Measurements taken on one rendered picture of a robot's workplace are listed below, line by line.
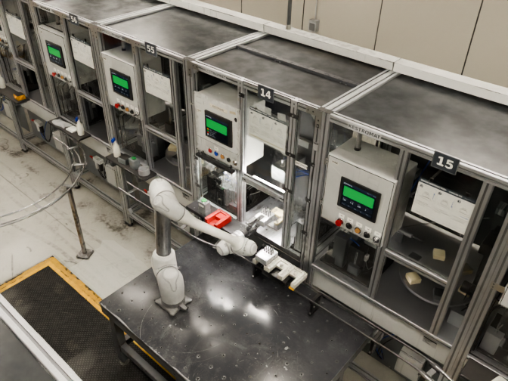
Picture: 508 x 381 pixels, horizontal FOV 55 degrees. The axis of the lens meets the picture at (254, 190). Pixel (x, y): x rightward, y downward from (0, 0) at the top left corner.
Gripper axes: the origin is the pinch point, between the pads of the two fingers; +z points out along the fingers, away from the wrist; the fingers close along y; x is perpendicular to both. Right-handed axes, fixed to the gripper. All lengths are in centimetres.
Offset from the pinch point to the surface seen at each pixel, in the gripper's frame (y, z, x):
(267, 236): -13.1, 2.7, -5.7
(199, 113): 63, 2, 58
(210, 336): -35, -74, -22
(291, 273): -17.4, -12.0, -38.0
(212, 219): -10.5, -12.6, 35.3
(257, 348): -35, -62, -51
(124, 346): -78, -100, 42
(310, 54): 96, 72, 17
